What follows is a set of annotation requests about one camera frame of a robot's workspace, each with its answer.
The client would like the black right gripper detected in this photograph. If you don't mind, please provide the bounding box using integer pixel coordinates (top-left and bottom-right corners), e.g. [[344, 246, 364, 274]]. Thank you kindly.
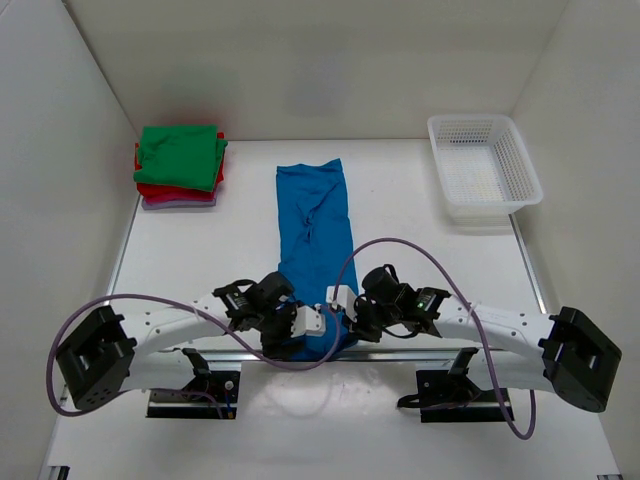
[[342, 297, 400, 344]]

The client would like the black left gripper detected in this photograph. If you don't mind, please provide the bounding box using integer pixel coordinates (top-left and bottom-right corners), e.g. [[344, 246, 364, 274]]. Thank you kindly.
[[256, 298, 306, 359]]

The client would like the blue t-shirt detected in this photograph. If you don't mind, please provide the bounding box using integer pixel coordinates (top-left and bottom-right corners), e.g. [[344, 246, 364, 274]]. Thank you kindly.
[[274, 157, 360, 364]]

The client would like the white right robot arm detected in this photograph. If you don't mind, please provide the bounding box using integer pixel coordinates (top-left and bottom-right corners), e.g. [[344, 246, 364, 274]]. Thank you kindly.
[[344, 264, 622, 413]]

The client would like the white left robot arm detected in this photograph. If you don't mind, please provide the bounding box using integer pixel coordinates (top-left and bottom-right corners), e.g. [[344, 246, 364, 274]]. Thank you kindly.
[[47, 272, 300, 417]]

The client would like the folded purple t-shirt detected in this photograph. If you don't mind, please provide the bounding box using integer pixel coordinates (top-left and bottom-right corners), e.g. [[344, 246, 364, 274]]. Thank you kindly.
[[141, 199, 216, 210]]

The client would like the white plastic mesh basket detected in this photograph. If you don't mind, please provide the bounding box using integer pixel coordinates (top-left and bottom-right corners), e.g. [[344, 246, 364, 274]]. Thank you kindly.
[[427, 114, 543, 219]]

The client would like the folded green t-shirt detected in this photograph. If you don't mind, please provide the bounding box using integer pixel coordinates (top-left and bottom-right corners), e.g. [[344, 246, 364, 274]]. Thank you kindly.
[[133, 125, 228, 192]]

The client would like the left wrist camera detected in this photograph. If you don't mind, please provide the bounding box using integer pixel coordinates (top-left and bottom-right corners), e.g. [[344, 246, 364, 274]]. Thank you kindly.
[[291, 304, 326, 338]]

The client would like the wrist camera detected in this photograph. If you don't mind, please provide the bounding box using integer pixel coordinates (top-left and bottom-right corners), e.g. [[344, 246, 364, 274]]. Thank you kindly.
[[326, 285, 357, 321], [291, 304, 326, 338]]

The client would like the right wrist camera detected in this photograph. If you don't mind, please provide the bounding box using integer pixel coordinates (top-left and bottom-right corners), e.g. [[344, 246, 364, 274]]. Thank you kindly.
[[326, 285, 357, 321]]

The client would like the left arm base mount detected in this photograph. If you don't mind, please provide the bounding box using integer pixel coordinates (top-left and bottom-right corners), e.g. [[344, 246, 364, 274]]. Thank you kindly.
[[147, 348, 241, 420]]

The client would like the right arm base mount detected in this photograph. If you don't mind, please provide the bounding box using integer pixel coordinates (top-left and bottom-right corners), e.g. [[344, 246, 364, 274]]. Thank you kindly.
[[396, 347, 505, 423]]

